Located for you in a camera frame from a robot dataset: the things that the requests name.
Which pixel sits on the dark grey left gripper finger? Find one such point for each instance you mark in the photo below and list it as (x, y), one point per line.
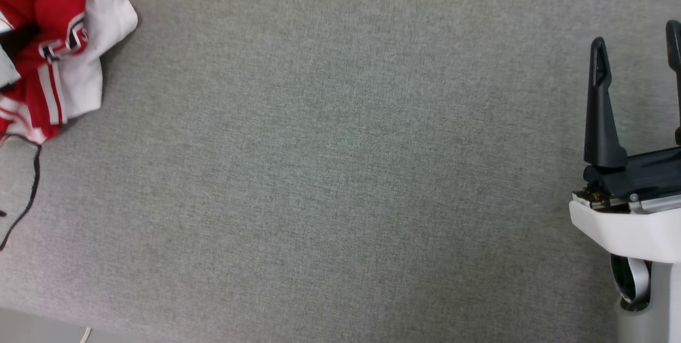
(18, 40)

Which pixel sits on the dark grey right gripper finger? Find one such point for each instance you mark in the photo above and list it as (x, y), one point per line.
(674, 45)

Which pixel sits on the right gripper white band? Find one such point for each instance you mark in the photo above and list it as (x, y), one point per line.
(638, 226)

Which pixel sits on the grey fabric sofa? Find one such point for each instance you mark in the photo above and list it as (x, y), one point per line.
(340, 162)

